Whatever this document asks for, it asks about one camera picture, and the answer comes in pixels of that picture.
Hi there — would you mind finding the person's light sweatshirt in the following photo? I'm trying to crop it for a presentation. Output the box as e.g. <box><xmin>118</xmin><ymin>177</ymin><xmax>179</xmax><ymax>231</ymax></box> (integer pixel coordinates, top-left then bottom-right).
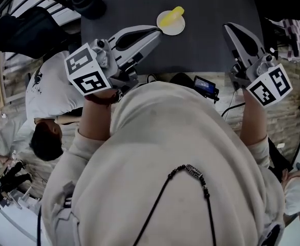
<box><xmin>40</xmin><ymin>81</ymin><xmax>287</xmax><ymax>246</ymax></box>

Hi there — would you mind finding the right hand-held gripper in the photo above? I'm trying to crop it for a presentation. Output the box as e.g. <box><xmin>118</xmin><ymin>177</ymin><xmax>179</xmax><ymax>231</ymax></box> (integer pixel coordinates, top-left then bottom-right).
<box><xmin>222</xmin><ymin>22</ymin><xmax>293</xmax><ymax>109</ymax></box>

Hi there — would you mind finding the dark wrist band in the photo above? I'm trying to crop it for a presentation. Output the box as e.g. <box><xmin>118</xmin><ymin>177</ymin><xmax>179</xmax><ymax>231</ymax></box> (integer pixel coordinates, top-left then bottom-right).
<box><xmin>85</xmin><ymin>89</ymin><xmax>124</xmax><ymax>108</ymax></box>

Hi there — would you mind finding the person's left forearm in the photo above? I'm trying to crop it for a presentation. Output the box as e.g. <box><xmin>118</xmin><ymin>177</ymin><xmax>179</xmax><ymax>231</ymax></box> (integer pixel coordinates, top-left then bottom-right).
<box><xmin>78</xmin><ymin>88</ymin><xmax>121</xmax><ymax>141</ymax></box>

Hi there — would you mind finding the grey harness strap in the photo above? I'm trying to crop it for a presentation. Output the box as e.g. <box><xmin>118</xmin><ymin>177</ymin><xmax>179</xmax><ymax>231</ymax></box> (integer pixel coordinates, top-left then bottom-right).
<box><xmin>54</xmin><ymin>180</ymin><xmax>79</xmax><ymax>246</ymax></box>
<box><xmin>256</xmin><ymin>221</ymin><xmax>286</xmax><ymax>246</ymax></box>

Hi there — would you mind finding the yellow banana-like food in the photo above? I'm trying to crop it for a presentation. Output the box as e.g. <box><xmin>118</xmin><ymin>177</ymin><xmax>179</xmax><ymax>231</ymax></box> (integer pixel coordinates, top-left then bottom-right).
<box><xmin>159</xmin><ymin>6</ymin><xmax>185</xmax><ymax>28</ymax></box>

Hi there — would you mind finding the white round plate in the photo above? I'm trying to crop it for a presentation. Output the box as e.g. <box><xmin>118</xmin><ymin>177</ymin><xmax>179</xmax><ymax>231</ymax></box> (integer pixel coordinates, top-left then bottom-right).
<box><xmin>156</xmin><ymin>9</ymin><xmax>186</xmax><ymax>36</ymax></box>

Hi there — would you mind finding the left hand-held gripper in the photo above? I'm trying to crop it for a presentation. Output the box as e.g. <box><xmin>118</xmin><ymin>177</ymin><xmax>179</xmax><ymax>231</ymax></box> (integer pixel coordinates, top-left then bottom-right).
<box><xmin>64</xmin><ymin>25</ymin><xmax>164</xmax><ymax>96</ymax></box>

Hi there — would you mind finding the small chest-mounted monitor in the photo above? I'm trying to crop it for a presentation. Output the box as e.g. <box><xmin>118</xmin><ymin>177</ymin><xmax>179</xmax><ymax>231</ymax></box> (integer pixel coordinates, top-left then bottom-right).
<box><xmin>192</xmin><ymin>75</ymin><xmax>220</xmax><ymax>104</ymax></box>

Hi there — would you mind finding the black equipment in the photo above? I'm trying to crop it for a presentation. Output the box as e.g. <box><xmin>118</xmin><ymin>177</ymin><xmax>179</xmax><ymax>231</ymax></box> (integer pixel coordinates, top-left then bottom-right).
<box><xmin>0</xmin><ymin>160</ymin><xmax>33</xmax><ymax>210</ymax></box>

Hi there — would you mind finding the person's right forearm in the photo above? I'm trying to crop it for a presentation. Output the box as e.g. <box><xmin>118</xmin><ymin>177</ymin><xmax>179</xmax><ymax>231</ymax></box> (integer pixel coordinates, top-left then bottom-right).
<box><xmin>239</xmin><ymin>88</ymin><xmax>269</xmax><ymax>147</ymax></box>

